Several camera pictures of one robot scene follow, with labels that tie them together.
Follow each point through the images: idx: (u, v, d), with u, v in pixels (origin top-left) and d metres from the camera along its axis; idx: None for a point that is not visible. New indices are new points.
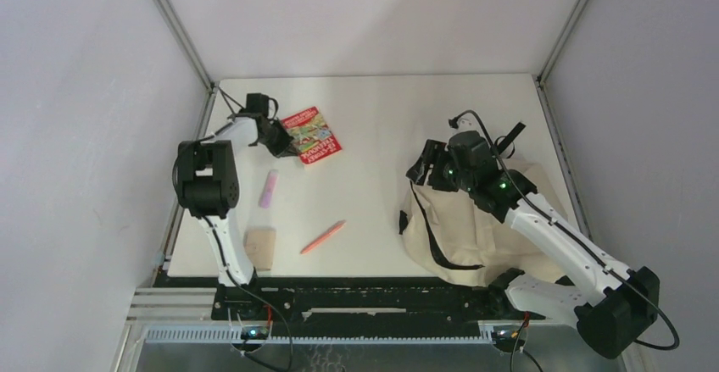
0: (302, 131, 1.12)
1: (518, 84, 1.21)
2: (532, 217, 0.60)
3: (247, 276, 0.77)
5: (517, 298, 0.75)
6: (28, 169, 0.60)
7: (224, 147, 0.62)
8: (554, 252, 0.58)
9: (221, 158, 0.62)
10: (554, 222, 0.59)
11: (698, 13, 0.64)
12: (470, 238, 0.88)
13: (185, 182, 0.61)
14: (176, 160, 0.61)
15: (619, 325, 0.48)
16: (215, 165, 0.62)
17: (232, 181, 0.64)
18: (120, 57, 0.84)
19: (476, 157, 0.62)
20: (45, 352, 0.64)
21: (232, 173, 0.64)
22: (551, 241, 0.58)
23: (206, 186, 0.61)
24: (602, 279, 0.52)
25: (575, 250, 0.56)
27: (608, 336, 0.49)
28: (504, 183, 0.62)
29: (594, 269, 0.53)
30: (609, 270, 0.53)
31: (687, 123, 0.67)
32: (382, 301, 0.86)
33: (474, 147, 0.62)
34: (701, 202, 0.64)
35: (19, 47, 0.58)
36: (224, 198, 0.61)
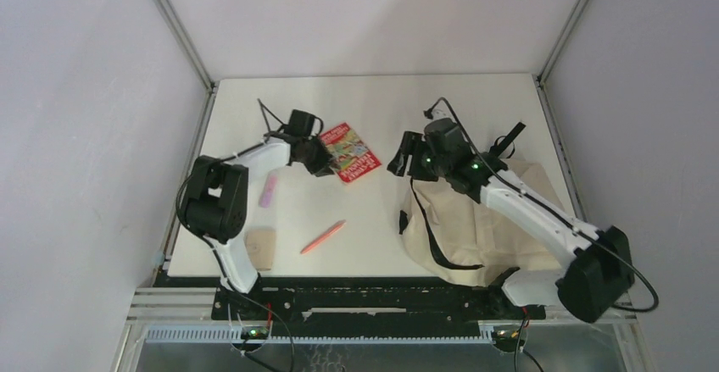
0: (337, 149, 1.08)
1: (518, 84, 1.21)
2: (503, 191, 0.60)
3: (248, 285, 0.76)
5: (512, 296, 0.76)
6: (29, 167, 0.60)
7: (237, 174, 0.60)
8: (529, 223, 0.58)
9: (232, 184, 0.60)
10: (524, 193, 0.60)
11: (698, 12, 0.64)
12: (471, 238, 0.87)
13: (192, 198, 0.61)
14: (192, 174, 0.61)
15: (591, 283, 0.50)
16: (224, 191, 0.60)
17: (240, 211, 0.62)
18: (120, 56, 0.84)
19: (448, 141, 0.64)
20: (44, 351, 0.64)
21: (242, 202, 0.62)
22: (525, 212, 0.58)
23: (209, 208, 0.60)
24: (572, 240, 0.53)
25: (544, 217, 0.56)
27: (584, 297, 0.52)
28: (475, 165, 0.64)
29: (565, 231, 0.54)
30: (577, 231, 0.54)
31: (687, 122, 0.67)
32: (382, 301, 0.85)
33: (447, 133, 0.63)
34: (701, 202, 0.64)
35: (19, 45, 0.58)
36: (222, 226, 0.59)
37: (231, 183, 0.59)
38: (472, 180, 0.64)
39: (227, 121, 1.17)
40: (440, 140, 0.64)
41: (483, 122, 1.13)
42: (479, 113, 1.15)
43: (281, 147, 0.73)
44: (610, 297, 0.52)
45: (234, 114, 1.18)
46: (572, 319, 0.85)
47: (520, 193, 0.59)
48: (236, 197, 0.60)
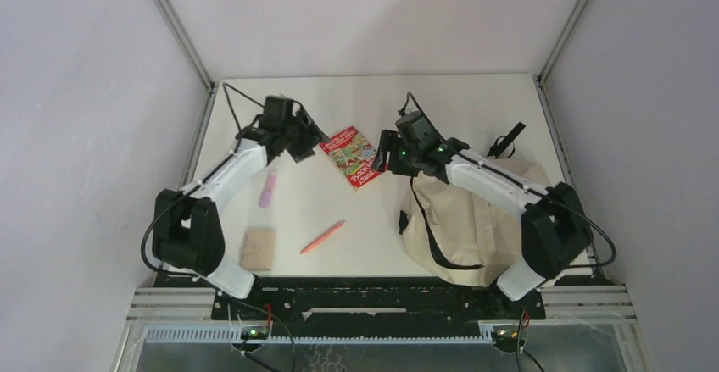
0: (346, 153, 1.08)
1: (518, 84, 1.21)
2: (462, 165, 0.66)
3: (246, 290, 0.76)
5: (506, 290, 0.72)
6: (29, 167, 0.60)
7: (202, 212, 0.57)
8: (487, 190, 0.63)
9: (198, 221, 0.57)
10: (482, 164, 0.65)
11: (699, 12, 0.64)
12: (470, 238, 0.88)
13: (161, 239, 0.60)
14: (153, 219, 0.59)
15: (541, 232, 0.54)
16: (192, 230, 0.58)
17: (213, 241, 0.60)
18: (120, 57, 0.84)
19: (418, 129, 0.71)
20: (44, 352, 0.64)
21: (213, 233, 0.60)
22: (482, 180, 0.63)
23: (181, 245, 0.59)
24: (524, 197, 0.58)
25: (498, 181, 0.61)
27: (543, 251, 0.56)
28: (443, 148, 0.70)
29: (517, 191, 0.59)
30: (528, 190, 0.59)
31: (687, 122, 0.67)
32: (382, 301, 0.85)
33: (415, 122, 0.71)
34: (701, 202, 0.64)
35: (19, 46, 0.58)
36: (198, 261, 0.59)
37: (197, 220, 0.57)
38: (440, 163, 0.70)
39: (227, 121, 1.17)
40: (409, 129, 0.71)
41: (483, 122, 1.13)
42: (478, 113, 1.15)
43: (254, 150, 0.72)
44: (569, 249, 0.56)
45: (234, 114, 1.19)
46: (573, 319, 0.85)
47: (478, 165, 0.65)
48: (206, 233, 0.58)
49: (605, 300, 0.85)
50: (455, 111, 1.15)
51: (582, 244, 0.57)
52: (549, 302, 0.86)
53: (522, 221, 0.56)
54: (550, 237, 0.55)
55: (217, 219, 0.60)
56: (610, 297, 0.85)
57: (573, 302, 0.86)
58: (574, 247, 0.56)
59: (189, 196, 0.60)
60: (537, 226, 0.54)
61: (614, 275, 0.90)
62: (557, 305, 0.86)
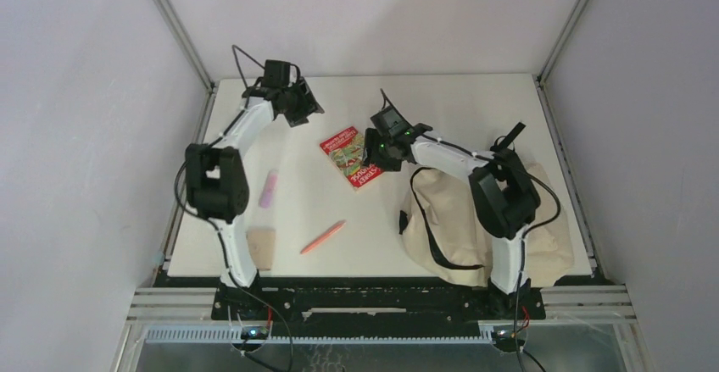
0: (345, 152, 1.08)
1: (518, 84, 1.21)
2: (424, 143, 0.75)
3: (249, 278, 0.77)
5: (501, 285, 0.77)
6: (29, 167, 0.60)
7: (230, 157, 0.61)
8: (447, 163, 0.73)
9: (228, 165, 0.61)
10: (440, 141, 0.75)
11: (699, 12, 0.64)
12: (471, 238, 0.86)
13: (193, 187, 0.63)
14: (186, 165, 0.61)
15: (488, 193, 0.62)
16: (222, 175, 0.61)
17: (241, 187, 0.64)
18: (120, 56, 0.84)
19: (387, 119, 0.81)
20: (44, 352, 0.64)
21: (241, 180, 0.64)
22: (441, 155, 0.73)
23: (214, 191, 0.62)
24: (471, 163, 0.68)
25: (452, 152, 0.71)
27: (491, 211, 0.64)
28: (408, 131, 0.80)
29: (466, 159, 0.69)
30: (476, 156, 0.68)
31: (687, 122, 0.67)
32: (382, 301, 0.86)
33: (383, 113, 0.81)
34: (700, 202, 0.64)
35: (19, 47, 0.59)
36: (231, 205, 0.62)
37: (226, 166, 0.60)
38: (407, 146, 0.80)
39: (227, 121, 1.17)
40: (379, 119, 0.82)
41: (483, 122, 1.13)
42: (478, 113, 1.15)
43: (263, 106, 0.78)
44: (517, 208, 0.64)
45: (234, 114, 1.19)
46: (572, 319, 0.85)
47: (437, 141, 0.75)
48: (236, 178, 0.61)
49: (606, 300, 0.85)
50: (455, 111, 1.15)
51: (529, 203, 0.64)
52: (549, 302, 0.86)
53: (471, 186, 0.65)
54: (496, 197, 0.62)
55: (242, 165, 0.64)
56: (610, 297, 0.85)
57: (573, 302, 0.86)
58: (522, 206, 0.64)
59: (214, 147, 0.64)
60: (482, 187, 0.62)
61: (614, 275, 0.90)
62: (557, 305, 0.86)
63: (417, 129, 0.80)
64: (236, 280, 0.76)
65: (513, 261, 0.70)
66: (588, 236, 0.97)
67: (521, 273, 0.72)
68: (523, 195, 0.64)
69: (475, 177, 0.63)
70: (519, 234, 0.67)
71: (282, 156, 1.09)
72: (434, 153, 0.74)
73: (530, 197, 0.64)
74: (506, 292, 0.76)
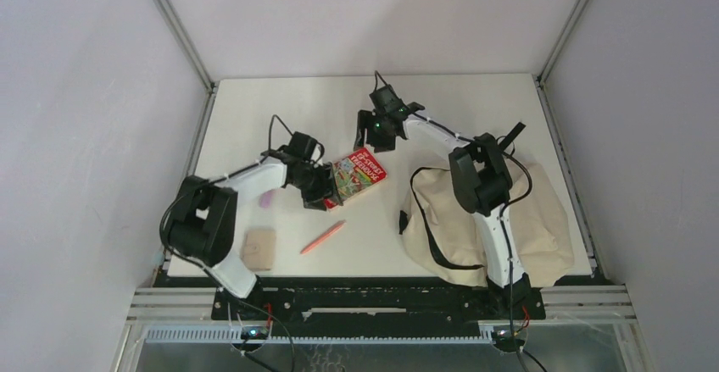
0: (345, 186, 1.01)
1: (519, 84, 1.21)
2: (416, 122, 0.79)
3: (246, 291, 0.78)
5: (495, 280, 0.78)
6: (29, 167, 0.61)
7: (225, 197, 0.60)
8: (434, 141, 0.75)
9: (219, 205, 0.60)
10: (429, 121, 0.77)
11: (698, 12, 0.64)
12: (471, 238, 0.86)
13: (176, 219, 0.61)
14: (177, 197, 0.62)
15: (463, 169, 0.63)
16: (210, 214, 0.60)
17: (225, 233, 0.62)
18: (120, 57, 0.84)
19: (383, 96, 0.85)
20: (44, 352, 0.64)
21: (226, 225, 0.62)
22: (430, 134, 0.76)
23: (192, 230, 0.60)
24: (454, 142, 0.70)
25: (438, 132, 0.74)
27: (464, 187, 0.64)
28: (403, 111, 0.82)
29: (450, 140, 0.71)
30: (459, 137, 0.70)
31: (686, 123, 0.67)
32: (382, 301, 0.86)
33: (381, 91, 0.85)
34: (701, 203, 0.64)
35: (19, 47, 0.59)
36: (204, 251, 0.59)
37: (218, 206, 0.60)
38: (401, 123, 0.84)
39: (227, 121, 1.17)
40: (378, 96, 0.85)
41: (483, 122, 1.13)
42: (479, 113, 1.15)
43: (279, 166, 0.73)
44: (490, 187, 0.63)
45: (235, 114, 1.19)
46: (573, 319, 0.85)
47: (426, 121, 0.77)
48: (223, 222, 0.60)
49: (606, 300, 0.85)
50: (455, 111, 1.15)
51: (502, 185, 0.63)
52: (549, 302, 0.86)
53: (448, 163, 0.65)
54: (470, 172, 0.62)
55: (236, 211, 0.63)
56: (610, 297, 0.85)
57: (573, 302, 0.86)
58: (495, 186, 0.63)
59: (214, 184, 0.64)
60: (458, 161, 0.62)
61: (614, 275, 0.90)
62: (557, 305, 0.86)
63: (410, 108, 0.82)
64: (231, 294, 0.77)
65: (498, 248, 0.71)
66: (588, 236, 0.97)
67: (510, 260, 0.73)
68: (498, 177, 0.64)
69: (453, 155, 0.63)
70: (496, 212, 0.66)
71: None
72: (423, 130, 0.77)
73: (504, 178, 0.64)
74: (501, 286, 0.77)
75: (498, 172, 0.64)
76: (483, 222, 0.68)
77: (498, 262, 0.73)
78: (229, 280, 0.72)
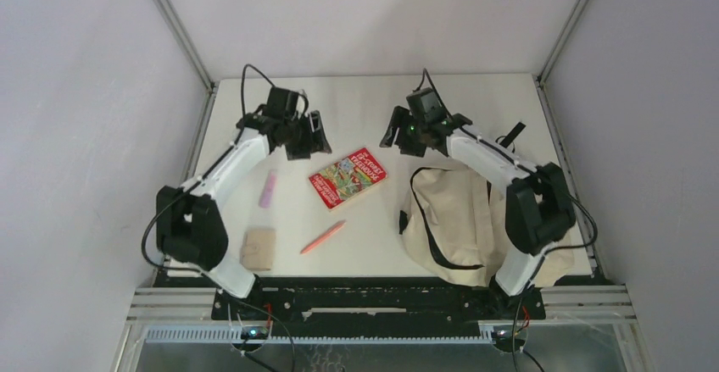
0: (344, 187, 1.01)
1: (519, 84, 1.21)
2: (465, 139, 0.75)
3: (246, 293, 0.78)
5: (505, 287, 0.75)
6: (29, 167, 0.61)
7: (204, 208, 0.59)
8: (486, 163, 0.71)
9: (199, 217, 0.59)
10: (481, 141, 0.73)
11: (698, 12, 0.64)
12: (471, 238, 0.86)
13: (164, 234, 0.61)
14: (156, 212, 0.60)
15: (523, 206, 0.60)
16: (194, 224, 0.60)
17: (212, 235, 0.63)
18: (120, 57, 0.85)
19: (426, 102, 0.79)
20: (44, 353, 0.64)
21: (213, 230, 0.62)
22: (481, 154, 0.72)
23: (184, 240, 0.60)
24: (511, 170, 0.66)
25: (493, 157, 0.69)
27: (522, 224, 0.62)
28: (446, 123, 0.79)
29: (506, 166, 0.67)
30: (517, 165, 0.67)
31: (686, 123, 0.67)
32: (382, 301, 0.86)
33: (421, 96, 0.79)
34: (701, 203, 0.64)
35: (19, 47, 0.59)
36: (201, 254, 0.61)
37: (198, 217, 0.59)
38: (443, 136, 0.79)
39: (227, 120, 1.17)
40: (419, 102, 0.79)
41: (484, 122, 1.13)
42: (479, 113, 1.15)
43: (254, 141, 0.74)
44: (550, 226, 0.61)
45: (235, 114, 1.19)
46: (572, 319, 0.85)
47: (476, 140, 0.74)
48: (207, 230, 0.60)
49: (606, 300, 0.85)
50: (455, 111, 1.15)
51: (565, 223, 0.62)
52: (549, 302, 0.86)
53: (506, 195, 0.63)
54: (530, 210, 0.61)
55: (216, 216, 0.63)
56: (610, 297, 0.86)
57: (573, 302, 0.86)
58: (557, 224, 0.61)
59: (191, 191, 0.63)
60: (519, 197, 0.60)
61: (614, 276, 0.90)
62: (557, 305, 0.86)
63: (455, 120, 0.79)
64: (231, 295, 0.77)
65: (526, 272, 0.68)
66: (588, 236, 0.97)
67: (529, 281, 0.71)
68: (559, 214, 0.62)
69: (512, 188, 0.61)
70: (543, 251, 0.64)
71: (283, 156, 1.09)
72: (474, 150, 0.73)
73: (566, 216, 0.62)
74: (509, 295, 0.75)
75: (561, 209, 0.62)
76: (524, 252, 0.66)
77: (519, 276, 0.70)
78: (225, 282, 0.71)
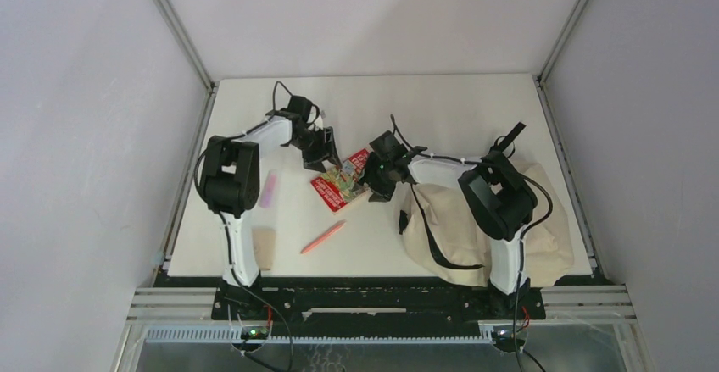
0: (348, 189, 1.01)
1: (519, 84, 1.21)
2: (415, 158, 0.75)
3: (251, 280, 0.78)
5: (500, 287, 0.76)
6: (29, 166, 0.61)
7: (250, 152, 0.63)
8: (442, 174, 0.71)
9: (246, 158, 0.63)
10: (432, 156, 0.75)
11: (698, 12, 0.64)
12: (470, 238, 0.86)
13: (209, 176, 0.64)
14: (205, 152, 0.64)
15: (477, 192, 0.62)
16: (238, 167, 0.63)
17: (253, 184, 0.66)
18: (121, 57, 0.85)
19: (387, 145, 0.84)
20: (44, 352, 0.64)
21: (254, 176, 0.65)
22: (433, 167, 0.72)
23: (225, 185, 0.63)
24: (461, 168, 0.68)
25: (443, 163, 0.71)
27: (486, 212, 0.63)
28: (405, 156, 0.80)
29: (457, 166, 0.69)
30: (465, 162, 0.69)
31: (687, 122, 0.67)
32: (382, 301, 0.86)
33: (382, 140, 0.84)
34: (701, 203, 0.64)
35: (19, 47, 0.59)
36: (240, 200, 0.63)
37: (246, 158, 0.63)
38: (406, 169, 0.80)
39: (227, 120, 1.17)
40: (378, 143, 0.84)
41: (484, 122, 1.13)
42: (479, 113, 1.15)
43: (283, 123, 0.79)
44: (514, 208, 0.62)
45: (235, 114, 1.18)
46: (572, 319, 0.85)
47: (430, 157, 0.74)
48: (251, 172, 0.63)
49: (606, 300, 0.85)
50: (455, 111, 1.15)
51: (526, 202, 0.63)
52: (549, 302, 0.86)
53: (461, 188, 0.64)
54: (487, 198, 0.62)
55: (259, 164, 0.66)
56: (610, 297, 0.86)
57: (573, 302, 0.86)
58: (520, 206, 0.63)
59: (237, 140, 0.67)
60: (473, 190, 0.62)
61: (614, 276, 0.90)
62: (556, 305, 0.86)
63: (413, 151, 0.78)
64: (239, 280, 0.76)
65: (511, 262, 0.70)
66: (588, 236, 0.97)
67: (520, 274, 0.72)
68: (518, 194, 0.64)
69: (464, 179, 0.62)
70: (516, 235, 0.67)
71: (283, 156, 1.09)
72: (426, 168, 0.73)
73: (526, 194, 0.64)
74: (505, 293, 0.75)
75: (518, 190, 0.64)
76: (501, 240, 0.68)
77: (506, 270, 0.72)
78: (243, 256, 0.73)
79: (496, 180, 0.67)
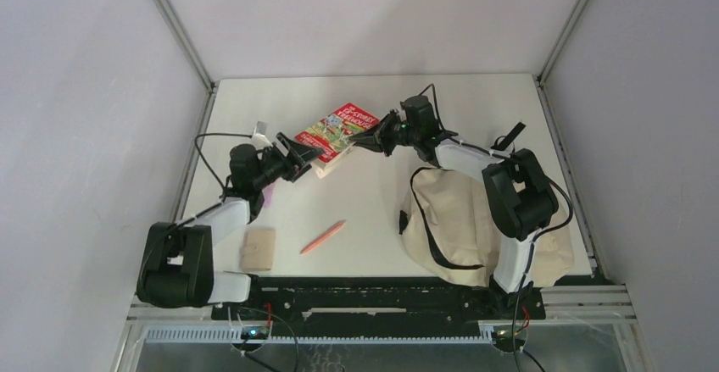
0: (337, 141, 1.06)
1: (519, 84, 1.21)
2: (444, 145, 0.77)
3: (245, 293, 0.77)
5: (502, 284, 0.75)
6: (30, 164, 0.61)
7: (201, 235, 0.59)
8: (466, 163, 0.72)
9: (196, 247, 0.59)
10: (462, 143, 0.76)
11: (697, 13, 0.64)
12: (470, 238, 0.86)
13: (150, 270, 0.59)
14: (147, 246, 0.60)
15: (498, 188, 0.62)
16: (187, 254, 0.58)
17: (205, 274, 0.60)
18: (121, 57, 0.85)
19: (422, 116, 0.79)
20: (43, 352, 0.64)
21: (206, 263, 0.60)
22: (459, 156, 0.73)
23: (171, 278, 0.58)
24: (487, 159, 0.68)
25: (469, 152, 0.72)
27: (503, 208, 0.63)
28: (438, 138, 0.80)
29: (482, 158, 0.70)
30: (493, 154, 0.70)
31: (687, 121, 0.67)
32: (382, 302, 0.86)
33: (420, 110, 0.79)
34: (702, 202, 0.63)
35: (18, 47, 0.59)
36: (188, 295, 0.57)
37: (193, 245, 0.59)
38: (433, 151, 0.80)
39: (227, 121, 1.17)
40: (415, 112, 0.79)
41: (485, 122, 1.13)
42: (480, 113, 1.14)
43: (236, 209, 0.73)
44: (532, 210, 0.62)
45: (235, 113, 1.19)
46: (573, 319, 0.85)
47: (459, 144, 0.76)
48: (201, 259, 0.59)
49: (606, 300, 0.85)
50: (456, 110, 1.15)
51: (546, 206, 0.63)
52: (549, 302, 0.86)
53: (482, 180, 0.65)
54: (507, 194, 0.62)
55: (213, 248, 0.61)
56: (609, 297, 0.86)
57: (573, 302, 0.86)
58: (538, 208, 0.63)
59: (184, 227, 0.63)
60: (494, 180, 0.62)
61: (614, 275, 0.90)
62: (556, 305, 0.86)
63: (444, 135, 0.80)
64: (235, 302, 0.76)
65: (518, 262, 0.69)
66: (588, 236, 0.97)
67: (524, 274, 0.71)
68: (541, 197, 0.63)
69: (487, 170, 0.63)
70: (528, 236, 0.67)
71: None
72: (448, 154, 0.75)
73: (547, 198, 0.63)
74: (506, 292, 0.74)
75: (540, 193, 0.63)
76: (514, 241, 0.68)
77: (514, 272, 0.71)
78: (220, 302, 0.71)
79: (521, 178, 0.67)
